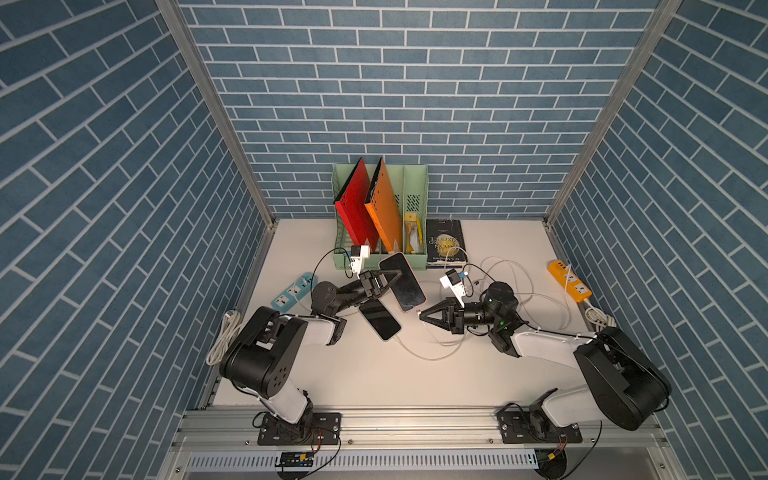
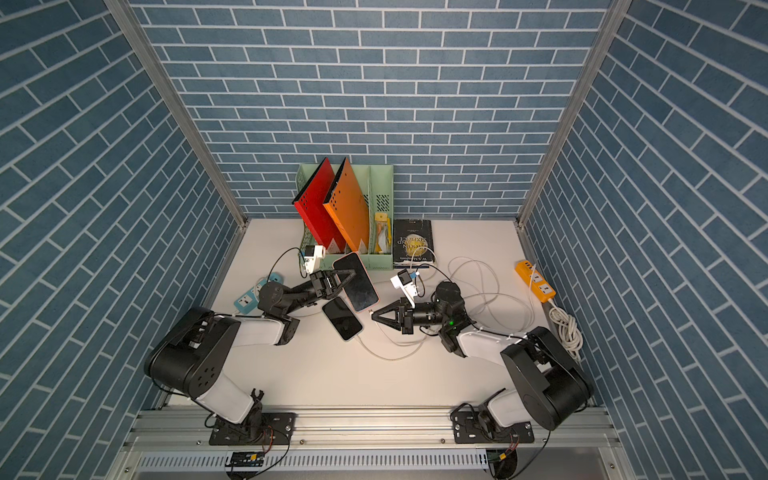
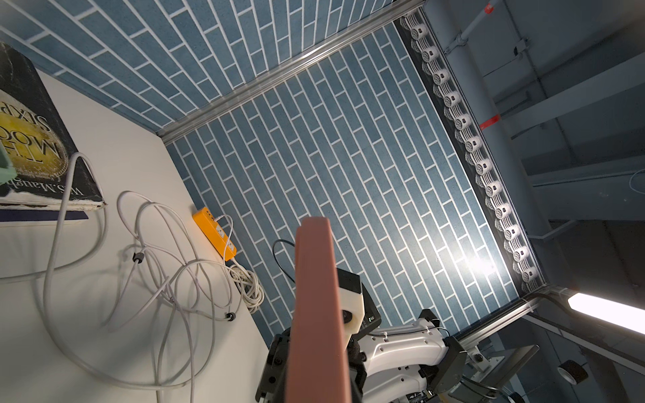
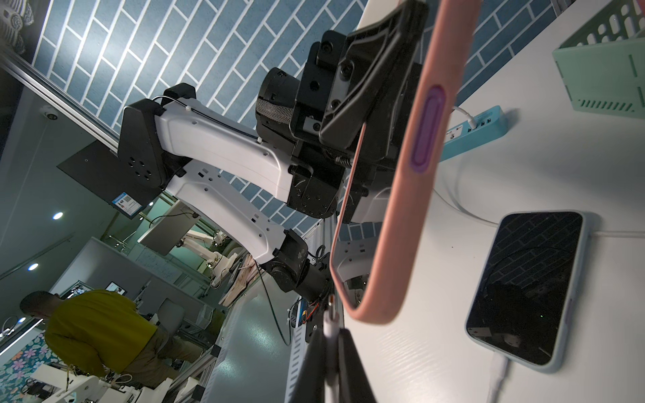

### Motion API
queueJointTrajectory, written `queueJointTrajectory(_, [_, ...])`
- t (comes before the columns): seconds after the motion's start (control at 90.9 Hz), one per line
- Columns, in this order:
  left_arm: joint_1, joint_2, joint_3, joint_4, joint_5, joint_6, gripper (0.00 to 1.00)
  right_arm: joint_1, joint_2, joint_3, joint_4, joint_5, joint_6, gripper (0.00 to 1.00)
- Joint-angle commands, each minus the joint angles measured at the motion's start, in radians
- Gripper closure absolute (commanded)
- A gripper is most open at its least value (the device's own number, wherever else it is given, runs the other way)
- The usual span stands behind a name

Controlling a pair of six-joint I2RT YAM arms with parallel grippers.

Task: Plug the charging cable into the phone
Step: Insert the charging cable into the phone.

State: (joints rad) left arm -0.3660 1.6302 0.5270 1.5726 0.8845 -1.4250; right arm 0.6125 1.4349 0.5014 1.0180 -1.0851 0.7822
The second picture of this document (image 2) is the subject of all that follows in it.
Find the green plastic file organizer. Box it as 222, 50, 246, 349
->
296, 163, 394, 270

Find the teal power strip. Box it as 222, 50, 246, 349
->
233, 273, 284, 315

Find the black control board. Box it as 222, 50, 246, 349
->
225, 451, 266, 470

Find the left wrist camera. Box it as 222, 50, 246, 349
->
301, 245, 326, 274

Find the aluminium front rail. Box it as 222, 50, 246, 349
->
107, 406, 634, 479

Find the pink case phone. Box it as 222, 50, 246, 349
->
333, 252, 379, 312

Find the white case phone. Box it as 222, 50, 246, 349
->
322, 297, 363, 341

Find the orange strip white cord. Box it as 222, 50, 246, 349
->
547, 299, 585, 362

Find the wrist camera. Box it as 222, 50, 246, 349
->
390, 269, 418, 307
301, 245, 326, 274

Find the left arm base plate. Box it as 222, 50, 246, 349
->
208, 412, 298, 447

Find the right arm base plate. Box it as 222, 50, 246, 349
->
449, 409, 535, 444

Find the black paperback book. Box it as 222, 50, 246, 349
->
393, 219, 435, 267

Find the orange power strip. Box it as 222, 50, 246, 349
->
515, 260, 556, 303

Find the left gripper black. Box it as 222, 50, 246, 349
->
281, 275, 353, 318

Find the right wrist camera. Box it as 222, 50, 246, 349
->
390, 269, 418, 307

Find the yellow small booklet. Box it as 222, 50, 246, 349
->
374, 212, 392, 254

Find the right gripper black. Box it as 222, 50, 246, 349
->
375, 299, 450, 337

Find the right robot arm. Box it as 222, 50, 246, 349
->
371, 281, 595, 437

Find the orange folder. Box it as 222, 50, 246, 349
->
323, 158, 370, 254

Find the red folder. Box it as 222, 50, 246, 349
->
293, 159, 346, 254

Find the aluminium corner post right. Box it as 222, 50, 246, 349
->
517, 0, 632, 229

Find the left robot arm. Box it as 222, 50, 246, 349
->
144, 269, 357, 426

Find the aluminium corner post left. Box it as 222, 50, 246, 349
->
104, 0, 248, 229

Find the aluminium corner post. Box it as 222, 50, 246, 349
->
517, 0, 632, 229
104, 0, 248, 229

